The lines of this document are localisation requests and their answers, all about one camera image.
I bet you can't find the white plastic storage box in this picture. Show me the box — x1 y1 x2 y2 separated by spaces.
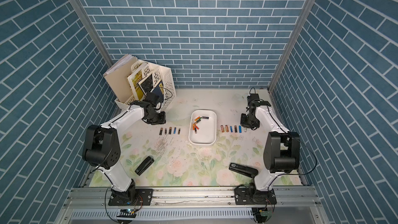
188 110 217 146

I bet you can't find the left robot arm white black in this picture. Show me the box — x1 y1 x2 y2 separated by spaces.
82 92 166 193

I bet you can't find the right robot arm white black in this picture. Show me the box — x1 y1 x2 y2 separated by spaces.
240 93 300 192

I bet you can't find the dark blue book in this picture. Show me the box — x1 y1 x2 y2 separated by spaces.
151 80 164 99

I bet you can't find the black cover book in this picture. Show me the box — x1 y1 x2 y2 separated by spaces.
138 72 153 95

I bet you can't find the yellow cover book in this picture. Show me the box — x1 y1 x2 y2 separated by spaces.
127 61 147 100

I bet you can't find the white perforated file organizer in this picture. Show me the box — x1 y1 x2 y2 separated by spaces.
115 57 177 111

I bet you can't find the black stapler left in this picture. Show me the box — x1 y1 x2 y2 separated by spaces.
135 156 154 176

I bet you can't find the black stapler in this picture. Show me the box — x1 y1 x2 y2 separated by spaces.
135 156 154 176
229 163 259 178

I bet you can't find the black stapler right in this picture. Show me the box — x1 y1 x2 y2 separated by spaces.
229 163 259 178

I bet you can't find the beige paper folder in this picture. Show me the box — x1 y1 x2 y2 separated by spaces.
103 54 137 103

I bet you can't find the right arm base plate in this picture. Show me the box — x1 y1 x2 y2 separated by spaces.
234 187 277 205

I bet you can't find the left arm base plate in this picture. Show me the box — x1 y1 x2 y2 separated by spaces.
108 188 153 207

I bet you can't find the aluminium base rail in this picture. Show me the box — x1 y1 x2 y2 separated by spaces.
56 186 328 224

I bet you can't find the white vented cable duct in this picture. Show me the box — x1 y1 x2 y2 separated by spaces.
71 207 253 221

